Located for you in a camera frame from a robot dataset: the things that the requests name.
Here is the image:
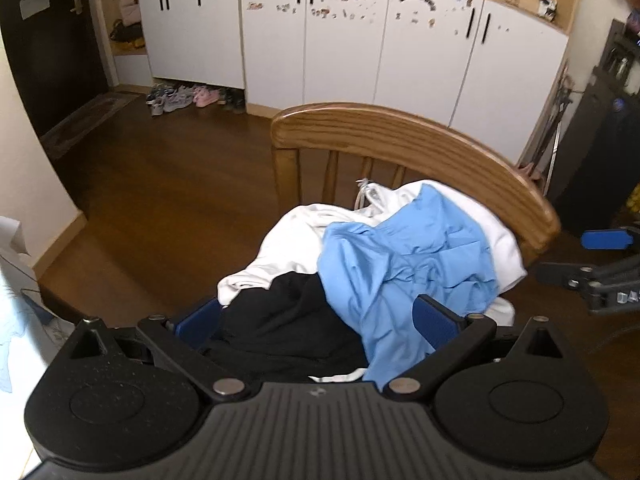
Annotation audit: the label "white door sign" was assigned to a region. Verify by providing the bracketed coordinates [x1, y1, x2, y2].
[19, 0, 51, 21]

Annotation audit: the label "row of shoes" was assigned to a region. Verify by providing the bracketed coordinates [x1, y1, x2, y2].
[145, 82, 247, 117]

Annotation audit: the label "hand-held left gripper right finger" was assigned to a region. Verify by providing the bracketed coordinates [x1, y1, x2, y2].
[382, 294, 569, 404]

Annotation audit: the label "black garment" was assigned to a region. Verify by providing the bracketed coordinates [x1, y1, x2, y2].
[202, 271, 373, 383]

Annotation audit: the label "wooden chair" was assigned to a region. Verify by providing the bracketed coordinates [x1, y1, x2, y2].
[270, 102, 563, 271]

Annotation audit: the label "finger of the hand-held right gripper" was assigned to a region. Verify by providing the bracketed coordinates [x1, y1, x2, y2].
[581, 227, 640, 251]
[532, 259, 640, 317]

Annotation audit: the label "black folded frame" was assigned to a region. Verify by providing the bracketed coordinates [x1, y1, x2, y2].
[545, 17, 640, 236]

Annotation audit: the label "leaning thin poles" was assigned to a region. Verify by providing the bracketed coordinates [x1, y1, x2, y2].
[519, 60, 572, 183]

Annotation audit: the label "white storage cabinet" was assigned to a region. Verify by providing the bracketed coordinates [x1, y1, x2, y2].
[137, 0, 571, 166]

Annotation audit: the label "dark doormat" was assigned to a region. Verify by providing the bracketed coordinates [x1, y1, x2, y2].
[39, 91, 144, 162]

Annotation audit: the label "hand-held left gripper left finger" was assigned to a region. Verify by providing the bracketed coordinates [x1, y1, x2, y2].
[67, 297, 251, 404]

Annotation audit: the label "dark door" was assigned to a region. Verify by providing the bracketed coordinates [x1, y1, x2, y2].
[0, 0, 110, 136]

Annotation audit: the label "light blue shirt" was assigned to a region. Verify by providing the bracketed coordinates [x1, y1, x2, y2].
[316, 182, 501, 391]

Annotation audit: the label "white garment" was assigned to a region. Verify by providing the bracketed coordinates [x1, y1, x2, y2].
[216, 179, 528, 383]

